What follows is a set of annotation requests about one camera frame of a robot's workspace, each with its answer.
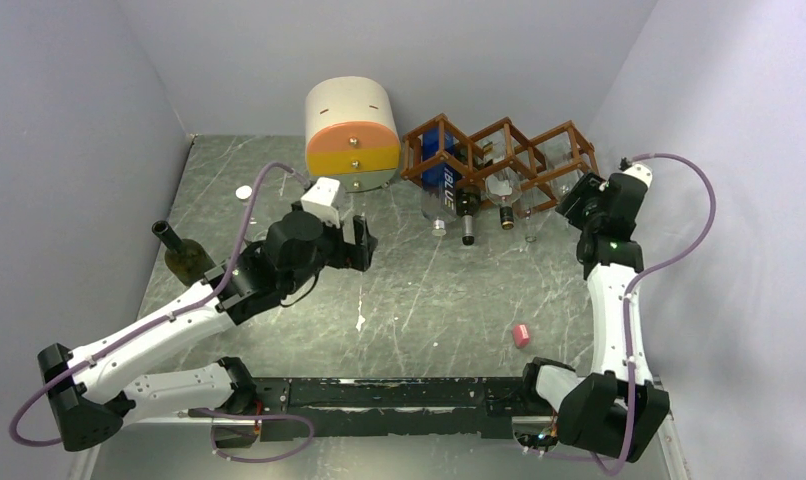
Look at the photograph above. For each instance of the dark labelled wine bottle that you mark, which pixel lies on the dark labelled wine bottle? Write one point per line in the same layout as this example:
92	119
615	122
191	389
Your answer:
468	200

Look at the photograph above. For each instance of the pink eraser block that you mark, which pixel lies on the pink eraser block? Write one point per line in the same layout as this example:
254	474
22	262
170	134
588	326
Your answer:
521	336

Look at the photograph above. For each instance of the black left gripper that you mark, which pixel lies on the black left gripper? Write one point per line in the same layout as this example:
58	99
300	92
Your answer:
356	255

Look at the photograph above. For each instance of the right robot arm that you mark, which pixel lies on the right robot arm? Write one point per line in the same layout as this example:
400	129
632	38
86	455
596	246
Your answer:
615	410

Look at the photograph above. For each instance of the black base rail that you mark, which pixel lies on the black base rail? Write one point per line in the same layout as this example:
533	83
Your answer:
489	407

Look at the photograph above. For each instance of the white bottle cap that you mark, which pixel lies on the white bottle cap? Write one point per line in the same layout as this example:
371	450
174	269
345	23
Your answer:
244	192

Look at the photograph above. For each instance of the cream orange drawer cabinet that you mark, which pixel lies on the cream orange drawer cabinet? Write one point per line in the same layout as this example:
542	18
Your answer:
350	133

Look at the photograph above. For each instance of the dark green wine bottle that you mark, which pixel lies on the dark green wine bottle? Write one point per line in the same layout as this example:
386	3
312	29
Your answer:
186	259

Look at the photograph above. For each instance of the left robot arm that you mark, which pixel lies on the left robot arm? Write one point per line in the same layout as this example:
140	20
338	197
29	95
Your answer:
97	389

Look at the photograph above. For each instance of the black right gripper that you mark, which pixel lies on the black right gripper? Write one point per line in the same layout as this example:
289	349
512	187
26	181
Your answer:
583	190

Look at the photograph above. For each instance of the brown wooden wine rack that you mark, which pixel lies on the brown wooden wine rack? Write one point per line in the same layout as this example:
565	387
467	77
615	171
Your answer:
545	163

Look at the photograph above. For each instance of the clear labelled liquor bottle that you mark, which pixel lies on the clear labelled liquor bottle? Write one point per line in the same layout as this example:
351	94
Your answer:
502	186

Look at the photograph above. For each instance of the blue square glass bottle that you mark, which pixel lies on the blue square glass bottle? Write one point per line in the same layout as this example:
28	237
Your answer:
438	200

